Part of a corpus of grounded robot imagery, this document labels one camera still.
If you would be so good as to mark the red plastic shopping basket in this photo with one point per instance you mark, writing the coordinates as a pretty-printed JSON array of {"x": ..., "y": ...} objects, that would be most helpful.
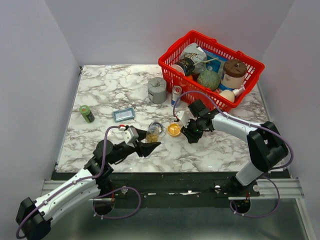
[{"x": 175, "y": 78}]

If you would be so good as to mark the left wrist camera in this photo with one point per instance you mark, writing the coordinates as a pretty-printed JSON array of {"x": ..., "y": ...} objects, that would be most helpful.
[{"x": 130, "y": 135}]

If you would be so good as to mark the round dark blue pill container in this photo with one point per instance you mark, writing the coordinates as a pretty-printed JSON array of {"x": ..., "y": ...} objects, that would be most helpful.
[{"x": 158, "y": 125}]

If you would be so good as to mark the brown lidded paper cup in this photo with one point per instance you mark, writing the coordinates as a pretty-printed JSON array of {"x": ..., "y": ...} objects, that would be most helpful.
[{"x": 233, "y": 74}]

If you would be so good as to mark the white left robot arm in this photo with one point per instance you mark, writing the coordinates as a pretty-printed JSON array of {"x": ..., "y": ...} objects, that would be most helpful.
[{"x": 35, "y": 218}]

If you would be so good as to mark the amber pill bottle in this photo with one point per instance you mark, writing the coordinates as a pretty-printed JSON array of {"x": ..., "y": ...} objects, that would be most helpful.
[{"x": 152, "y": 134}]

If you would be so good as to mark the grey patterned snack bag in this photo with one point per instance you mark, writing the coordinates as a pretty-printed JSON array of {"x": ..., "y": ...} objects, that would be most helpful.
[{"x": 194, "y": 52}]

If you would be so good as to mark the round yellow pill container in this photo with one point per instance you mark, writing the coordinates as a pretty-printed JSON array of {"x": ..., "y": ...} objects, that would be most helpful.
[{"x": 174, "y": 129}]

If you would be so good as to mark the rectangular light blue pill box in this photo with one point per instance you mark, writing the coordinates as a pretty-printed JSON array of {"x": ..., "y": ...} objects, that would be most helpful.
[{"x": 124, "y": 114}]

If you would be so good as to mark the green speckled ball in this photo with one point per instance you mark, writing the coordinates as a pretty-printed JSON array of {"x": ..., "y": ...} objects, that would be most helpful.
[{"x": 209, "y": 79}]

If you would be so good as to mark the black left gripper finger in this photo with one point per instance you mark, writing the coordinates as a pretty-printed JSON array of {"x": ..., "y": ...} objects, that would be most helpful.
[
  {"x": 145, "y": 149},
  {"x": 139, "y": 134}
]

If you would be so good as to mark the blue box in basket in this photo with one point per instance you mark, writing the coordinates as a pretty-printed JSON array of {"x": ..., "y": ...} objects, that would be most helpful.
[{"x": 216, "y": 62}]

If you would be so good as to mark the black cup with white rim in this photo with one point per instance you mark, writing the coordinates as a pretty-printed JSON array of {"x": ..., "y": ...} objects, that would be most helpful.
[{"x": 185, "y": 66}]

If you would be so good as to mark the grey wrapped toilet paper roll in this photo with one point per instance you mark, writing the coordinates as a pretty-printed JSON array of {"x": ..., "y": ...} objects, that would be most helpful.
[{"x": 157, "y": 90}]

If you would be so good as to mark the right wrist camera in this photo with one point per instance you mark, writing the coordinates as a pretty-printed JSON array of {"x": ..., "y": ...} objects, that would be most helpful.
[{"x": 183, "y": 118}]

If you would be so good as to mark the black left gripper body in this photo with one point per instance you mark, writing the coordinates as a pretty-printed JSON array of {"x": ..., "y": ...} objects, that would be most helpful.
[{"x": 134, "y": 145}]

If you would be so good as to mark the green lidded dark jar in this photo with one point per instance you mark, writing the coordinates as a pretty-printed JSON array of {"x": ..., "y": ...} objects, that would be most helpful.
[{"x": 86, "y": 113}]

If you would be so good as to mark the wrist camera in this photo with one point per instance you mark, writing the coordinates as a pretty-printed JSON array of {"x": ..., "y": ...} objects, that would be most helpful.
[
  {"x": 130, "y": 135},
  {"x": 183, "y": 118}
]

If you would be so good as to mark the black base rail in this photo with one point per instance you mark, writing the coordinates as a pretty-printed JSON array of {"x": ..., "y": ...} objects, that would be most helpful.
[{"x": 170, "y": 190}]

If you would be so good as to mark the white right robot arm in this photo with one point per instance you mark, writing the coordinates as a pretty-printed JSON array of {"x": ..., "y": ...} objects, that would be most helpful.
[{"x": 265, "y": 145}]

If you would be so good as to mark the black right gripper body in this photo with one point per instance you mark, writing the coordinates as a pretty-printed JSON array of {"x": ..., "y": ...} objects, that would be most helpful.
[{"x": 195, "y": 124}]

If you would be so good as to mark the cream round bottle with pump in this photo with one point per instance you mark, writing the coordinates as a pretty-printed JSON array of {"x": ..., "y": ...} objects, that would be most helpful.
[{"x": 231, "y": 95}]

